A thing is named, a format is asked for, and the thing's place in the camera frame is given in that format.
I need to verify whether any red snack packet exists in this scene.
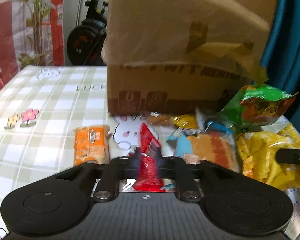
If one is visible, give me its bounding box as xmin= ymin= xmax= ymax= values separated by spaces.
xmin=133 ymin=122 xmax=165 ymax=192

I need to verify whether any green snack bag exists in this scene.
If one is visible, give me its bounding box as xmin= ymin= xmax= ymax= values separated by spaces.
xmin=220 ymin=83 xmax=296 ymax=131

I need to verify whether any small yellow candy packet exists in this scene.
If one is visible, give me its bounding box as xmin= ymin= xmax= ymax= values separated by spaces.
xmin=171 ymin=114 xmax=198 ymax=129

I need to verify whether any orange cracker pack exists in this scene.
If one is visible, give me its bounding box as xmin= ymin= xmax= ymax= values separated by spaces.
xmin=73 ymin=125 xmax=110 ymax=165

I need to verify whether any blue bread cake packet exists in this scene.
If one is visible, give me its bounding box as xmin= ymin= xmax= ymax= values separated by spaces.
xmin=166 ymin=128 xmax=239 ymax=172

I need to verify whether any small brown snack packet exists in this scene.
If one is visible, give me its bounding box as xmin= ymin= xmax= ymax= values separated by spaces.
xmin=148 ymin=112 xmax=173 ymax=127

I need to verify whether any teal curtain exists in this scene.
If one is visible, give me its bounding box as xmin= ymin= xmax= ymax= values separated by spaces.
xmin=261 ymin=0 xmax=300 ymax=132

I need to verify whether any printed garden backdrop curtain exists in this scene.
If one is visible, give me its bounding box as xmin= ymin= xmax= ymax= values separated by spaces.
xmin=0 ymin=0 xmax=64 ymax=90

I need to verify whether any black exercise bike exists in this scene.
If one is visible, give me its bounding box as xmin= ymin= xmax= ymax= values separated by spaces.
xmin=66 ymin=0 xmax=108 ymax=66

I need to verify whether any yellow chip bag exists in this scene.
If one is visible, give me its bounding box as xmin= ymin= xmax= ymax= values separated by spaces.
xmin=236 ymin=124 xmax=300 ymax=191

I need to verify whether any black cookie clear wrapper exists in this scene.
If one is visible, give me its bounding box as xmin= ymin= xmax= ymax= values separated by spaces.
xmin=195 ymin=107 xmax=234 ymax=135

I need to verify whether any cardboard box with plastic liner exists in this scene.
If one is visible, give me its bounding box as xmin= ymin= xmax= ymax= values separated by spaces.
xmin=102 ymin=0 xmax=269 ymax=115

